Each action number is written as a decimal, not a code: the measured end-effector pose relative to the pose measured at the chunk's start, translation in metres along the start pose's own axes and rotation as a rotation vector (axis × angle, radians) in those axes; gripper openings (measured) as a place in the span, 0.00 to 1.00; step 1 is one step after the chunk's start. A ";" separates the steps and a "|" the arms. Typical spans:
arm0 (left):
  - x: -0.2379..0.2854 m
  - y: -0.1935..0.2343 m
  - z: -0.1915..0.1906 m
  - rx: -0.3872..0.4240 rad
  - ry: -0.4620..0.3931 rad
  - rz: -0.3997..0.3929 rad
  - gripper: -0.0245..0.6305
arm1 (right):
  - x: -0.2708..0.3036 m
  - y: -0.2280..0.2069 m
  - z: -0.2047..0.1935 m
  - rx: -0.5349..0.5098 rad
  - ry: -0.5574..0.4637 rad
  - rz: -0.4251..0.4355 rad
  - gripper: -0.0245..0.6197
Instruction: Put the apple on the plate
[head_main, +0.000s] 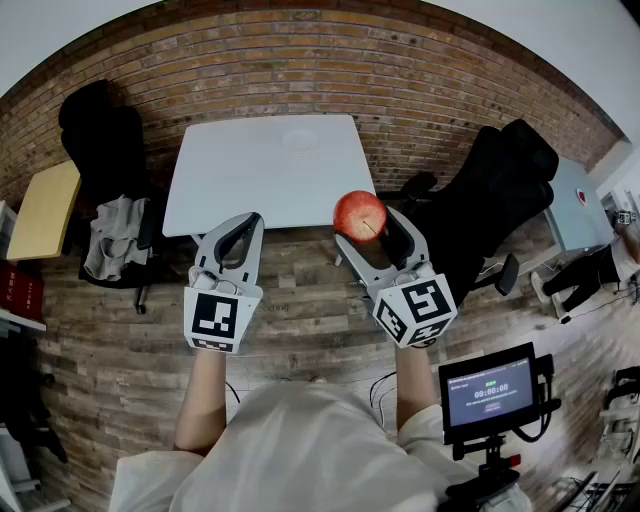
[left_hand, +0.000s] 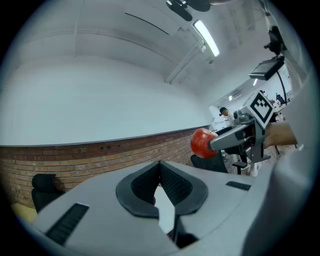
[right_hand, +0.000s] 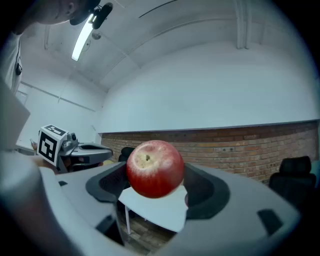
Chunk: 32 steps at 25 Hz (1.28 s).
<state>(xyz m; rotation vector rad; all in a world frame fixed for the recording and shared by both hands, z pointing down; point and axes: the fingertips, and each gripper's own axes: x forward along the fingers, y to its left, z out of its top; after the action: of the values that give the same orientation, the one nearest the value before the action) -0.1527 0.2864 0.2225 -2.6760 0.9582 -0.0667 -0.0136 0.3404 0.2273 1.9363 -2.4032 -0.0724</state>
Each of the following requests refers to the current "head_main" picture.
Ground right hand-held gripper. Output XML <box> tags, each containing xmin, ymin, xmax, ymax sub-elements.
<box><xmin>333</xmin><ymin>206</ymin><xmax>459</xmax><ymax>349</ymax></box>

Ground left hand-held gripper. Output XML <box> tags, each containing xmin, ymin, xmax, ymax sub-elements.
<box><xmin>183</xmin><ymin>211</ymin><xmax>266</xmax><ymax>355</ymax></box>

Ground red apple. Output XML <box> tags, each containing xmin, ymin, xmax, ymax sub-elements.
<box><xmin>333</xmin><ymin>189</ymin><xmax>389</xmax><ymax>245</ymax></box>

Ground white plate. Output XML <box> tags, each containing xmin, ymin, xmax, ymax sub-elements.
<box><xmin>280</xmin><ymin>127</ymin><xmax>322</xmax><ymax>153</ymax></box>

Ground person's right forearm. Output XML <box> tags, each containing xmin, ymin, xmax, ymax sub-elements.
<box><xmin>394</xmin><ymin>343</ymin><xmax>444</xmax><ymax>437</ymax></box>

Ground person's left forearm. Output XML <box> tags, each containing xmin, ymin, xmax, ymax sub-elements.
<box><xmin>173</xmin><ymin>347</ymin><xmax>229</xmax><ymax>456</ymax></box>

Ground grey clothes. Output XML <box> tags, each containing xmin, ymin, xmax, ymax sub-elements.
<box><xmin>82</xmin><ymin>195</ymin><xmax>154</xmax><ymax>283</ymax></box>

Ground black mesh office chair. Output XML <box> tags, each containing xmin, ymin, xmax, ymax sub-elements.
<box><xmin>377</xmin><ymin>118</ymin><xmax>560</xmax><ymax>312</ymax></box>

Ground black office chair with clothes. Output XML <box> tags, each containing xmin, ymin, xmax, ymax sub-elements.
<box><xmin>58</xmin><ymin>79</ymin><xmax>170</xmax><ymax>316</ymax></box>

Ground black monitor screen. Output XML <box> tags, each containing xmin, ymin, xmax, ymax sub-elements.
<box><xmin>438</xmin><ymin>342</ymin><xmax>539</xmax><ymax>446</ymax></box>

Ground yellow wooden side table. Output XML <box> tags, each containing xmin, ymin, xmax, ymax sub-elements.
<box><xmin>6</xmin><ymin>159</ymin><xmax>83</xmax><ymax>263</ymax></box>

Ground person in white shirt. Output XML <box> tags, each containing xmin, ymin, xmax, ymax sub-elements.
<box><xmin>109</xmin><ymin>382</ymin><xmax>532</xmax><ymax>512</ymax></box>

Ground red box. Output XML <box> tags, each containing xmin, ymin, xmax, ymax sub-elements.
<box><xmin>0</xmin><ymin>259</ymin><xmax>45</xmax><ymax>322</ymax></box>

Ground black cable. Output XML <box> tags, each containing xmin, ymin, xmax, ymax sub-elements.
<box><xmin>369</xmin><ymin>372</ymin><xmax>400</xmax><ymax>427</ymax></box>

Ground black monitor mount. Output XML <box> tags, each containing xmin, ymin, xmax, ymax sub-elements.
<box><xmin>443</xmin><ymin>353</ymin><xmax>562</xmax><ymax>512</ymax></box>

